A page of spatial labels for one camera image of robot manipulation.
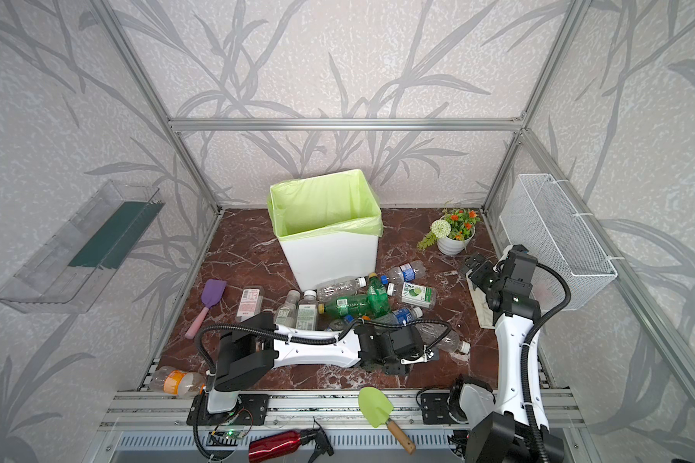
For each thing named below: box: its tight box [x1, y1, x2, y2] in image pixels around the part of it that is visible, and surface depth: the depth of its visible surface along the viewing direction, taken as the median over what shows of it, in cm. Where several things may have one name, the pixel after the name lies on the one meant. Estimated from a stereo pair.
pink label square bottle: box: [235, 285, 265, 323], surface depth 91 cm
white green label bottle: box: [295, 289, 320, 331], surface depth 91 cm
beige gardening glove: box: [465, 271, 497, 330], surface depth 93 cm
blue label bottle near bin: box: [380, 259, 427, 285], surface depth 98 cm
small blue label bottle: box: [328, 314, 355, 331], surface depth 88 cm
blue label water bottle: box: [372, 305, 423, 326], surface depth 87 cm
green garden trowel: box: [358, 386, 417, 455], surface depth 75 cm
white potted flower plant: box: [416, 208, 482, 256], surface depth 98 cm
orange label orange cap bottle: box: [148, 366, 207, 396], surface depth 76 cm
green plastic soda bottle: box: [317, 294, 378, 319], surface depth 90 cm
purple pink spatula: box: [184, 279, 227, 340], surface depth 96 cm
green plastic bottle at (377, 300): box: [365, 272, 390, 319], surface depth 93 cm
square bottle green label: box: [400, 281, 438, 309], surface depth 93 cm
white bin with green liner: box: [266, 168, 385, 292], surface depth 89 cm
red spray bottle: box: [248, 427, 335, 463], surface depth 68 cm
